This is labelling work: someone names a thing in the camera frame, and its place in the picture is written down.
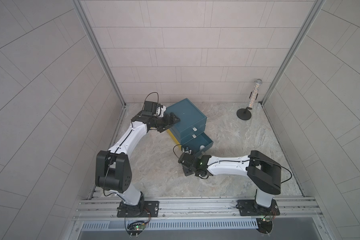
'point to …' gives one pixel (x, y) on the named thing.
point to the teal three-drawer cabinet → (190, 131)
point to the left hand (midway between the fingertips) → (177, 121)
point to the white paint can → (202, 147)
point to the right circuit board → (264, 226)
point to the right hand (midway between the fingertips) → (185, 169)
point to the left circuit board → (135, 228)
